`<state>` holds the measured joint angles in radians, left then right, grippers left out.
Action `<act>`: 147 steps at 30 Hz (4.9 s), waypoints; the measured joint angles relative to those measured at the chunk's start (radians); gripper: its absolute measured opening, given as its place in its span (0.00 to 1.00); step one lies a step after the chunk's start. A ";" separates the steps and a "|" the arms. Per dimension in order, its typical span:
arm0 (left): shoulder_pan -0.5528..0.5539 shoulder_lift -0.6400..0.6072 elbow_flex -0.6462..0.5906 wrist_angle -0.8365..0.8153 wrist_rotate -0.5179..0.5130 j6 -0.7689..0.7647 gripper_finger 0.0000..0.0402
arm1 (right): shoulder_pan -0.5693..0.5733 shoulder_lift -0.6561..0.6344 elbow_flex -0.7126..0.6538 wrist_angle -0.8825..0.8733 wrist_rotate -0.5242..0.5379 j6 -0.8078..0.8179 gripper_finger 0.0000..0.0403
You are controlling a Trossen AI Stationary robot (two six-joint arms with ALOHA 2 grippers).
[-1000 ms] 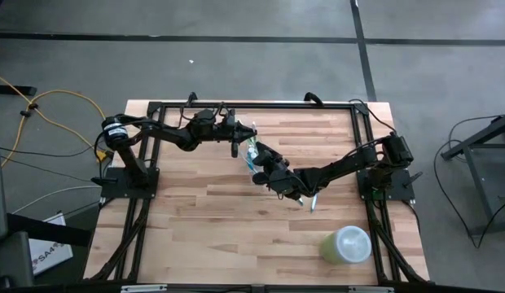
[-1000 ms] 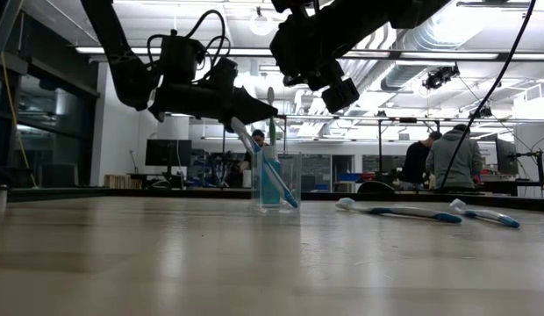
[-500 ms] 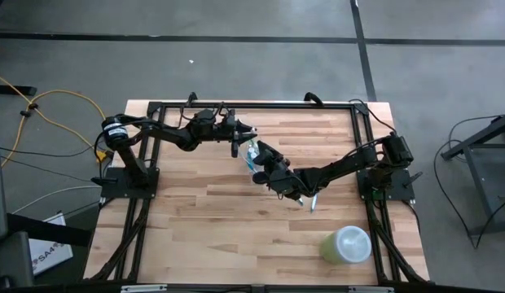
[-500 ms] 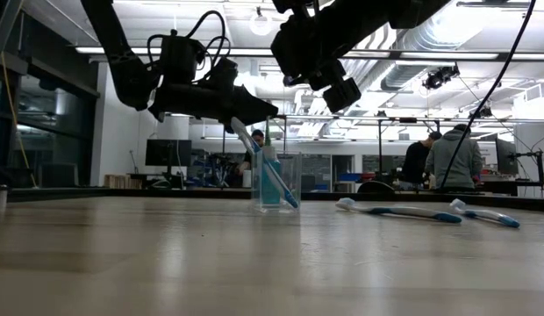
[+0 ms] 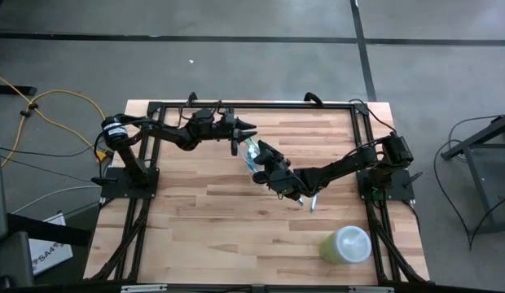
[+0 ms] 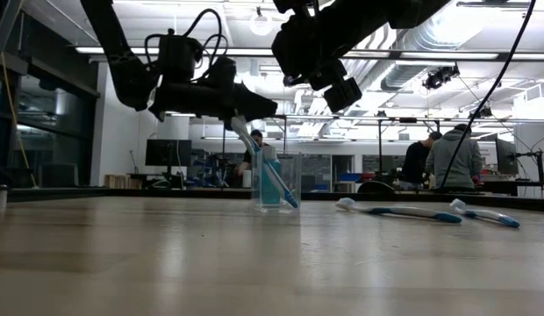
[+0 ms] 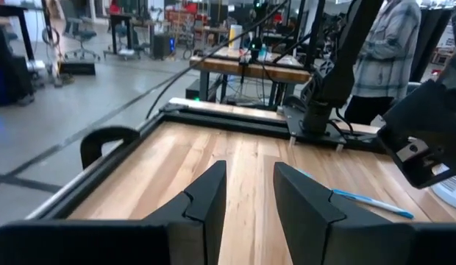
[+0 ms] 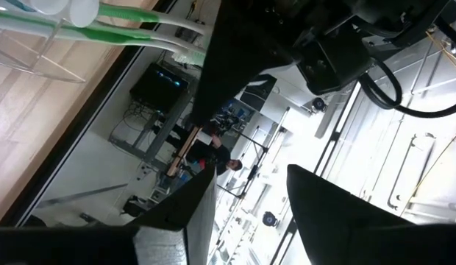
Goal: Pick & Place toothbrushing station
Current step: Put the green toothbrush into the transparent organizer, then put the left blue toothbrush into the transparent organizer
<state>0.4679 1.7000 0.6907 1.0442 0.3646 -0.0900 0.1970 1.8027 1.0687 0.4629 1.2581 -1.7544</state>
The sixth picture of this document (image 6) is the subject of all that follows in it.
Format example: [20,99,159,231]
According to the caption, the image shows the black ceiling camera rig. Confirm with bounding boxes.
[422,63,461,91]

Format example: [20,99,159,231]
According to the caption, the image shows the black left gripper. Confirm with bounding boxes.
[147,55,279,124]

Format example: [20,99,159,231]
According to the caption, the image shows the blue and white toothbrush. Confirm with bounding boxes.
[229,115,299,210]
[334,197,462,224]
[449,197,521,229]

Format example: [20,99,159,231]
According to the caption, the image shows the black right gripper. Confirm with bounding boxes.
[270,14,363,114]

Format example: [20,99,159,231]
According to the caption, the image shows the person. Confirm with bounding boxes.
[401,130,444,190]
[235,129,277,176]
[424,123,483,190]

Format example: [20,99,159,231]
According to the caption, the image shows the black aluminium table frame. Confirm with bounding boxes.
[0,186,544,212]

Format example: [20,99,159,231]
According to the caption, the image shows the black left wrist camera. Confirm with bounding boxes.
[157,33,204,84]

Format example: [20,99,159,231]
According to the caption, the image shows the yellow extension cable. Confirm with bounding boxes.
[0,52,39,188]

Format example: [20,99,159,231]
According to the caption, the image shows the black computer monitor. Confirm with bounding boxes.
[494,138,519,176]
[144,139,193,168]

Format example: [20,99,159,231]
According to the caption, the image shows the clear plastic organizer box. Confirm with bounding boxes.
[252,151,303,215]

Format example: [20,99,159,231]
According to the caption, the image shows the wooden crate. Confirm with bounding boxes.
[104,173,144,190]

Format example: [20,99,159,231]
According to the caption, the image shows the silver ventilation duct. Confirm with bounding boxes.
[354,0,501,91]

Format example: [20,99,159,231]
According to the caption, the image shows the white ceiling ring light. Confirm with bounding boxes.
[248,11,275,37]

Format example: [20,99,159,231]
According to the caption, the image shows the blue mouthwash bottle white cap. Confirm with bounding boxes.
[267,158,283,206]

